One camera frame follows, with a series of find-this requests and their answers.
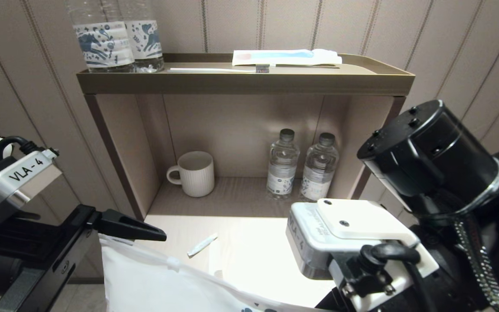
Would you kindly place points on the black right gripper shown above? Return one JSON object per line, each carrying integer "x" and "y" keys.
{"x": 336, "y": 303}

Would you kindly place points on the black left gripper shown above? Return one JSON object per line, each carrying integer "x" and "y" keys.
{"x": 37, "y": 277}

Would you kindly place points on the white floral zip pouch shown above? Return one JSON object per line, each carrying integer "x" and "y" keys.
{"x": 145, "y": 281}

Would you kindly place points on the small white toothpaste tube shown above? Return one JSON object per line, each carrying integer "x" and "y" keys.
{"x": 202, "y": 245}

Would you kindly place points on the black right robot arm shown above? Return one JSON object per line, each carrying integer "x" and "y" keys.
{"x": 431, "y": 151}

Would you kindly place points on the beige wooden shelf cabinet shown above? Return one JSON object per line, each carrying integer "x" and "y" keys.
{"x": 128, "y": 143}

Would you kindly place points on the white ribbed mug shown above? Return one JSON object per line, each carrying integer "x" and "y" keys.
{"x": 197, "y": 175}

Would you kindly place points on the small clear water bottle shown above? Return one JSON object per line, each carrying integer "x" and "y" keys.
{"x": 282, "y": 173}
{"x": 318, "y": 177}

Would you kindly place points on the white toothbrush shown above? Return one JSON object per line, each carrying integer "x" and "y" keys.
{"x": 215, "y": 69}

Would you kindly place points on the large bottle blue deer label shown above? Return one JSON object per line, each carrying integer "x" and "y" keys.
{"x": 102, "y": 45}
{"x": 147, "y": 39}

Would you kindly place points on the brown metal shelf tray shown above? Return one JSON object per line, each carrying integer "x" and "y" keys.
{"x": 241, "y": 83}

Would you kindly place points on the white wrapped blue toothbrush pack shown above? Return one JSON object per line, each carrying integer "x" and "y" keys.
{"x": 284, "y": 56}

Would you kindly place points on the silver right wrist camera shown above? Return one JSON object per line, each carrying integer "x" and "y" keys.
{"x": 314, "y": 242}

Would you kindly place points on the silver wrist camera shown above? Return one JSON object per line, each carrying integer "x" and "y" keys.
{"x": 314, "y": 242}
{"x": 11, "y": 186}

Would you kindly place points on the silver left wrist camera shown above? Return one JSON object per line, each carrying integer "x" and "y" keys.
{"x": 11, "y": 186}

